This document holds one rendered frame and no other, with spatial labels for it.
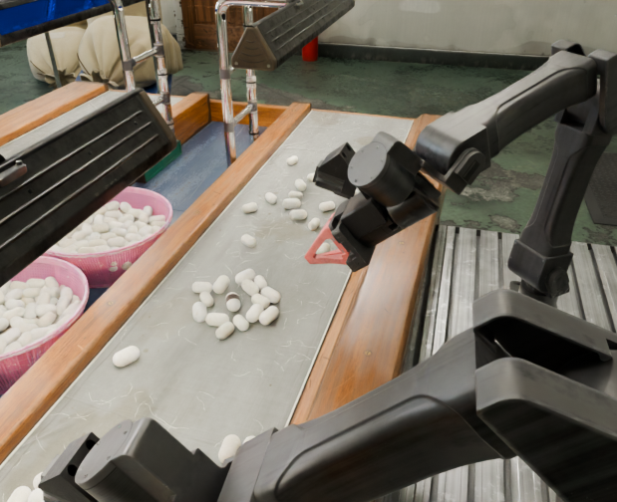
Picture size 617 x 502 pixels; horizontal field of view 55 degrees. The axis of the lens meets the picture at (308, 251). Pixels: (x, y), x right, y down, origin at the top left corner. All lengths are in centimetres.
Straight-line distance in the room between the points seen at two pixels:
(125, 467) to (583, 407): 31
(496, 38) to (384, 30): 92
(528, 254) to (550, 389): 67
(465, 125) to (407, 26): 455
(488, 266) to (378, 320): 39
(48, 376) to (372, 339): 44
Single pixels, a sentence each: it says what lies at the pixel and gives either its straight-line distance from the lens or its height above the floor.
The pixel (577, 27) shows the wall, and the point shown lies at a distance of 532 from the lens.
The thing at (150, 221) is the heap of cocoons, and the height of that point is 74.
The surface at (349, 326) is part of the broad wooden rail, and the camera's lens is 86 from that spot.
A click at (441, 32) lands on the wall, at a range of 528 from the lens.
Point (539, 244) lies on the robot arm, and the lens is 97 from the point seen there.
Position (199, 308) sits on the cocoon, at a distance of 91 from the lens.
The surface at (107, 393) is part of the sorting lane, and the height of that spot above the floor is 74.
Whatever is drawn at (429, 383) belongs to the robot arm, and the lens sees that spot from 35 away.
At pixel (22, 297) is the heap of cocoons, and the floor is 73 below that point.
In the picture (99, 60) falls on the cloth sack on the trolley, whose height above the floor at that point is 41.
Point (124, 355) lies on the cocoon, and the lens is 86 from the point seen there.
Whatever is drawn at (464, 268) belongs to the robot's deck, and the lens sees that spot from 119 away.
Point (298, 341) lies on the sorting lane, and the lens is 87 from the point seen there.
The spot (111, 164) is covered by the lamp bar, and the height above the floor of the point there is 107.
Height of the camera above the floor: 131
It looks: 32 degrees down
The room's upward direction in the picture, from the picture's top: straight up
